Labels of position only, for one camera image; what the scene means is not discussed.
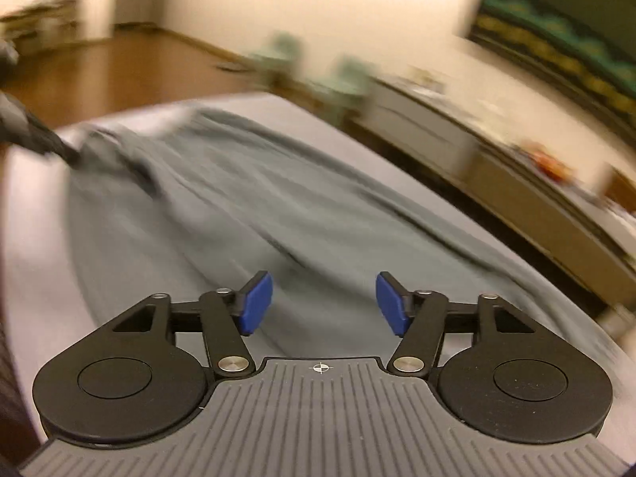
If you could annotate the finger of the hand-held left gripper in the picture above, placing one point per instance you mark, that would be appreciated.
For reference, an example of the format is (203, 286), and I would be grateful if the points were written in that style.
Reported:
(52, 141)

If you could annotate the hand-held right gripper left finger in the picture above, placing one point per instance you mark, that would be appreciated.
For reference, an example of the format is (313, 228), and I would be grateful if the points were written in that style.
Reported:
(256, 303)

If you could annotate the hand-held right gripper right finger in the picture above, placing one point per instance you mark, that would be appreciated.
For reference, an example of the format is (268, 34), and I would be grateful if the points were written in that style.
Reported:
(392, 308)

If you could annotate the grey garment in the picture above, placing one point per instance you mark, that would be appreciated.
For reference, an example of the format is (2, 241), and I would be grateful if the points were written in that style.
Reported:
(298, 198)

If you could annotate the long low television cabinet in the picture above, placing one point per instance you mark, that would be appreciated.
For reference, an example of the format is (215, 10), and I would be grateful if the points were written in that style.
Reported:
(497, 159)

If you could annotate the red fruit bowl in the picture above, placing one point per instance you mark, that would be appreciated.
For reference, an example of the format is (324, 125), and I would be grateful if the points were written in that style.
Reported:
(546, 161)

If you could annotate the green chair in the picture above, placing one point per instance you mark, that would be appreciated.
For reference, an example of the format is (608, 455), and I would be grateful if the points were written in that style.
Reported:
(348, 87)
(280, 54)

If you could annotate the television with patterned dark cover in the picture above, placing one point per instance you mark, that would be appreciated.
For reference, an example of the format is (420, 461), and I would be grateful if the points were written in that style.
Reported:
(561, 35)

